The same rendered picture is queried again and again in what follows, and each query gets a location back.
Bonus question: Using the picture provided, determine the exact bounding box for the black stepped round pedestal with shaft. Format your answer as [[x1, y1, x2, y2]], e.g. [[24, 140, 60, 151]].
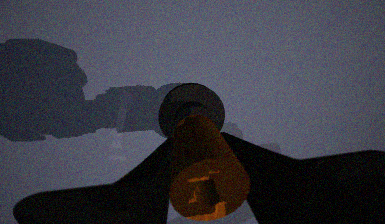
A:
[[158, 83, 225, 139]]

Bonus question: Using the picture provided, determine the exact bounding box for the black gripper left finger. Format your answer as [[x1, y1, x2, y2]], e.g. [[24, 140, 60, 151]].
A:
[[13, 138, 173, 224]]

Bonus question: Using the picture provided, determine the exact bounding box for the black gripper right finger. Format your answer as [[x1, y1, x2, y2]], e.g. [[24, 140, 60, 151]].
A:
[[220, 132, 385, 224]]

